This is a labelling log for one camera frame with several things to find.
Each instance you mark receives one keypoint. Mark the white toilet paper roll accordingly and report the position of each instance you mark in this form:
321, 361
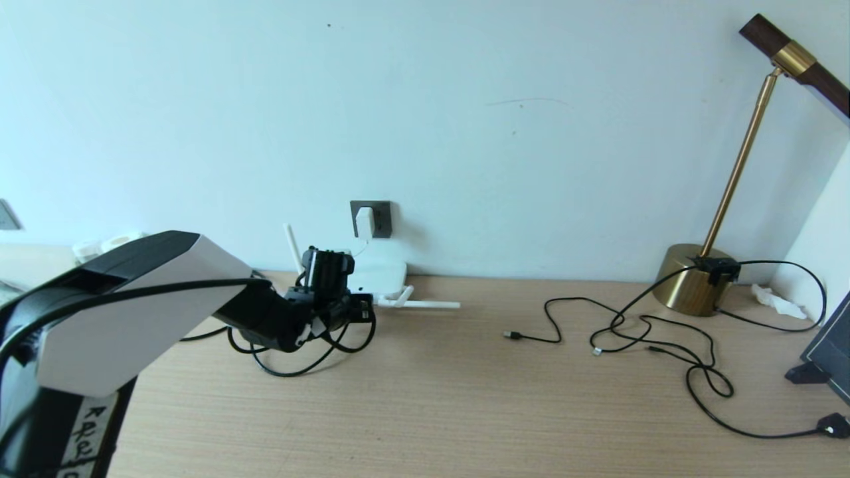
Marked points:
123, 238

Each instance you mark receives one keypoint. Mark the beige upholstered furniture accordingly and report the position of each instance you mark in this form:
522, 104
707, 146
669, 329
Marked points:
30, 265

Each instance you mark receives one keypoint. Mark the black adapter block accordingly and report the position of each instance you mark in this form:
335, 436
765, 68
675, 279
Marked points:
717, 269

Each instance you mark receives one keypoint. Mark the grey wall power socket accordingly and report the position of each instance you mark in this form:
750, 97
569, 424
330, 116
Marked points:
383, 220

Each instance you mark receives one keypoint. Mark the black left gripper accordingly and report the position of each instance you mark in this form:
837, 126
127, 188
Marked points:
325, 315

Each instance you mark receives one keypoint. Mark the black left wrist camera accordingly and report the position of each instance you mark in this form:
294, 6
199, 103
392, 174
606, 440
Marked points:
327, 269

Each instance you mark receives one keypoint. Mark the white power adapter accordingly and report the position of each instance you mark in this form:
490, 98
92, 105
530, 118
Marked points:
364, 222

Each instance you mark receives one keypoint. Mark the white router with antennas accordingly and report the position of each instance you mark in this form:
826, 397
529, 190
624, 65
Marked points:
392, 275

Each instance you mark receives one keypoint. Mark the brass desk lamp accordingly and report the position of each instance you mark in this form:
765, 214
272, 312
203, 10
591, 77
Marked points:
690, 289

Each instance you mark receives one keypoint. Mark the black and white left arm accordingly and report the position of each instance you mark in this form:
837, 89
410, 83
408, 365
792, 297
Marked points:
126, 312

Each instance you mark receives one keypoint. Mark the crumpled white tissue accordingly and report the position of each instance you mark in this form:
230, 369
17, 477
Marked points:
777, 302

